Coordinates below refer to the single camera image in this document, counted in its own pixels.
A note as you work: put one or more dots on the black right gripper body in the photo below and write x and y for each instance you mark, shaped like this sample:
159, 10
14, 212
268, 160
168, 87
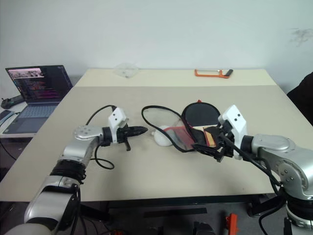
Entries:
227, 144

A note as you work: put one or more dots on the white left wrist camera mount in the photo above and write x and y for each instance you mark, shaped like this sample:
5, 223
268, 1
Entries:
117, 117

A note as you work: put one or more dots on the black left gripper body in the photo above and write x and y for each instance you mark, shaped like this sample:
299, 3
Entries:
121, 135

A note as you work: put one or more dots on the dark smartphone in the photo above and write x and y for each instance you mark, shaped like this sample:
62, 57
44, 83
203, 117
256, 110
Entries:
5, 115

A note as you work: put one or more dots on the open grey laptop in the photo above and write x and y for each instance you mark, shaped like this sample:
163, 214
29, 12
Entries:
36, 85

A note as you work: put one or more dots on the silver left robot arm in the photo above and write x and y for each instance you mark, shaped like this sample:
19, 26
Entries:
80, 147

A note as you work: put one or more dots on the black handheld controller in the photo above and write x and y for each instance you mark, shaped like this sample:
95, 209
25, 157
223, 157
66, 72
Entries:
12, 101

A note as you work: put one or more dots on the clear plastic piece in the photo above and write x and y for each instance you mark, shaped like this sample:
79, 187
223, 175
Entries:
126, 70

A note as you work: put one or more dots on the orange hacksaw frame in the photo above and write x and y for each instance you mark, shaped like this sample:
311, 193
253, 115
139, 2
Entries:
207, 74

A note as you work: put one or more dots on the black table tennis paddle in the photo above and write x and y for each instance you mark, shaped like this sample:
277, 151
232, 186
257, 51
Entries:
200, 115

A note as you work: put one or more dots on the dark bulky object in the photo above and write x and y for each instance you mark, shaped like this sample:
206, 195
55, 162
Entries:
302, 90

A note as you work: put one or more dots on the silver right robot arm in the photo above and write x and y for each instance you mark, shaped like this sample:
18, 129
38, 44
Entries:
281, 156

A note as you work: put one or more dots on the black table frame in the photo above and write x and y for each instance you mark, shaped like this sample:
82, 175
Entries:
171, 203

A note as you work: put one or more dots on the orange clamp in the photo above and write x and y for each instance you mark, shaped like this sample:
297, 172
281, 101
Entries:
231, 222

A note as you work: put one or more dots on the white rounded object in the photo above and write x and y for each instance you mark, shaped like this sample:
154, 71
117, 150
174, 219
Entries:
161, 139

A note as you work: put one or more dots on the transparent black-rimmed paddle case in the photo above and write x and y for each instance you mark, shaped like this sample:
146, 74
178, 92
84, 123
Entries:
159, 117

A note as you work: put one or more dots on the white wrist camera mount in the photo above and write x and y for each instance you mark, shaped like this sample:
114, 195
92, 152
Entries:
234, 120
117, 117

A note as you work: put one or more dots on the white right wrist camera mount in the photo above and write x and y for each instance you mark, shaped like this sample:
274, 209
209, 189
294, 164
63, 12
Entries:
234, 120

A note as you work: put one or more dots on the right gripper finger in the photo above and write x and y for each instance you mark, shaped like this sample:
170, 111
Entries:
207, 151
213, 130

